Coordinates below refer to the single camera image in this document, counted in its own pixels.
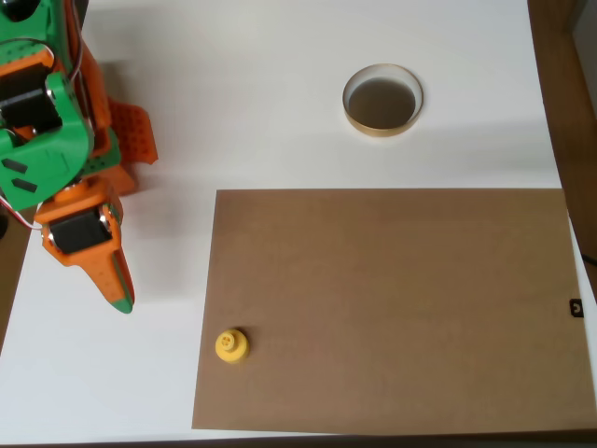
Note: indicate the yellow plastic peg piece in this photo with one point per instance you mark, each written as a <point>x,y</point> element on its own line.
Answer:
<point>231,346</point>

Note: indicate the orange robot base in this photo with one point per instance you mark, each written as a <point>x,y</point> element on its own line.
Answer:
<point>137,133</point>

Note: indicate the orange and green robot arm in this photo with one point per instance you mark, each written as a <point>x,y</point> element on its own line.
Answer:
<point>46,158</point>

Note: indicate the round shallow dish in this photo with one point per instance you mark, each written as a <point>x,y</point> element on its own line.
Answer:
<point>382,105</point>

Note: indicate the brown cardboard mat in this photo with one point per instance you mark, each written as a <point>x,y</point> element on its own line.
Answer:
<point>387,308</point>

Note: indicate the white paper sheet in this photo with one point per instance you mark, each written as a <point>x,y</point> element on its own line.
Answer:
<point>420,158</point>

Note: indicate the small black tag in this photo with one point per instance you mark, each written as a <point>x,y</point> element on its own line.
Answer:
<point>576,308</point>

